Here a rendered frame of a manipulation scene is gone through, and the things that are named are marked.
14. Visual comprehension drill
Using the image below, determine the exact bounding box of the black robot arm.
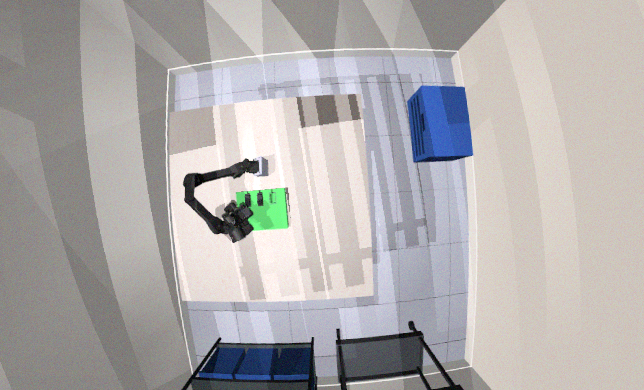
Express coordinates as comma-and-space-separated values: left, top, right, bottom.
183, 158, 259, 243

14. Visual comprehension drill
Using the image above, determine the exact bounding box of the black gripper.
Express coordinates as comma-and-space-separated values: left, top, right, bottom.
224, 203, 255, 236

